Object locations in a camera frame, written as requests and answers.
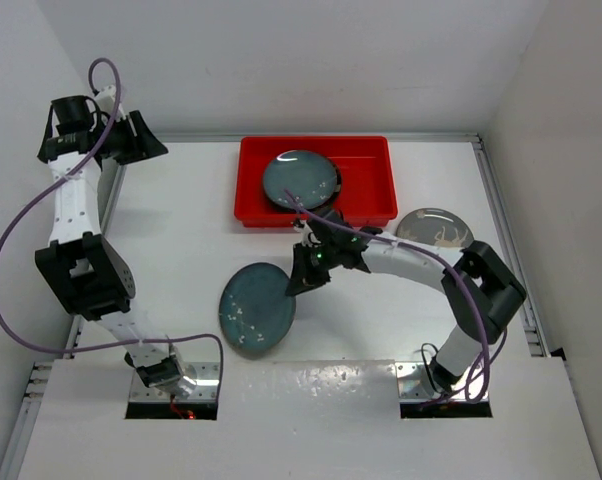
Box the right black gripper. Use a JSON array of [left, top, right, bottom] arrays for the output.
[[287, 240, 340, 295]]

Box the teal glazed plate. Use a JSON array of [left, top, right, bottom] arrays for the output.
[[218, 262, 296, 358], [262, 150, 342, 210]]

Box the grey deer pattern plate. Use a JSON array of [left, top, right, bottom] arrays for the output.
[[395, 208, 475, 249]]

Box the striped-rim beige plate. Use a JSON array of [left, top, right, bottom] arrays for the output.
[[262, 162, 342, 212]]

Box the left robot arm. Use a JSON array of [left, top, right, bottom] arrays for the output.
[[35, 85, 186, 396]]

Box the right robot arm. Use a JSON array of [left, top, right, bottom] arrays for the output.
[[286, 209, 527, 397]]

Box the red plastic bin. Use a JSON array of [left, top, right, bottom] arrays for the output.
[[234, 135, 398, 228]]

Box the white front cover board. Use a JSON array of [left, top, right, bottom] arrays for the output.
[[20, 359, 599, 479]]

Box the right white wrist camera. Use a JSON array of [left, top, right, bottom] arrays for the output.
[[292, 218, 317, 247]]

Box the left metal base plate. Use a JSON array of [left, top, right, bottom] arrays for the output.
[[128, 362, 220, 404]]

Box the metal base plate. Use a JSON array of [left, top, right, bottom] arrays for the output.
[[128, 362, 220, 404], [394, 361, 483, 404]]

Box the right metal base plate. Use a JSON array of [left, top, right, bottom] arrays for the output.
[[394, 361, 483, 404]]

